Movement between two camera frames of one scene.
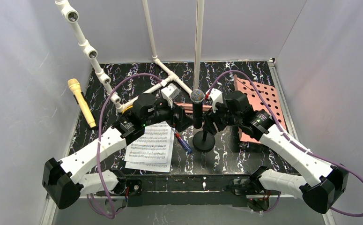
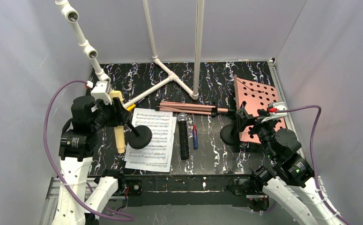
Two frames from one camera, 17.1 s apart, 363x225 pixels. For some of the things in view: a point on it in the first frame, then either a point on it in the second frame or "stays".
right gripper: [212, 120] to [251, 121]
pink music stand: [264, 95] stays
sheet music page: [166, 167] stays
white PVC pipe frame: [90, 49] stays
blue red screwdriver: [182, 141] to [195, 135]
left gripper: [177, 115] to [112, 112]
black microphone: [203, 140] to [184, 142]
